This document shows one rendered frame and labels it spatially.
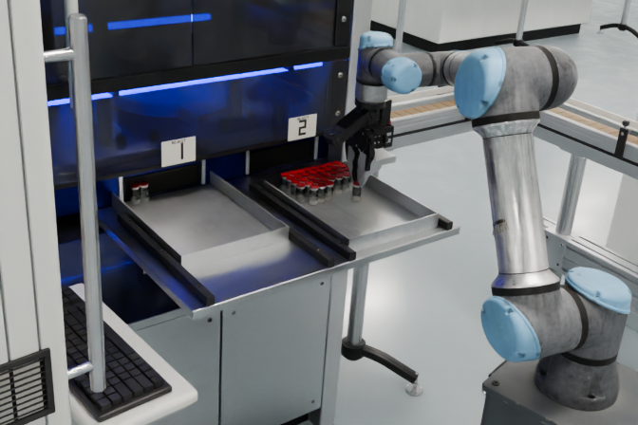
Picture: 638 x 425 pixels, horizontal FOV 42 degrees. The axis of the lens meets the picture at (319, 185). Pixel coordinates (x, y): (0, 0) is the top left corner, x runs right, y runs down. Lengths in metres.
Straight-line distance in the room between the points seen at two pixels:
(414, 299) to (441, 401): 0.62
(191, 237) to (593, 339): 0.85
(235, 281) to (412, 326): 1.59
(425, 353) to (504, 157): 1.69
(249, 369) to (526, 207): 1.13
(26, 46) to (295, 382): 1.59
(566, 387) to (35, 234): 0.95
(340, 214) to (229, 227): 0.27
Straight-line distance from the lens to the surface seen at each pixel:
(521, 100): 1.44
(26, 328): 1.26
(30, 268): 1.22
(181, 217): 1.91
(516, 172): 1.44
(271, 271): 1.71
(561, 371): 1.60
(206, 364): 2.24
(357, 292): 2.69
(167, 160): 1.90
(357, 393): 2.83
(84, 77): 1.16
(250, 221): 1.89
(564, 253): 2.77
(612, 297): 1.52
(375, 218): 1.95
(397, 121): 2.43
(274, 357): 2.37
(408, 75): 1.78
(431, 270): 3.55
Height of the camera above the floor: 1.75
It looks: 24 degrees down
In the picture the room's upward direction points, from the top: 4 degrees clockwise
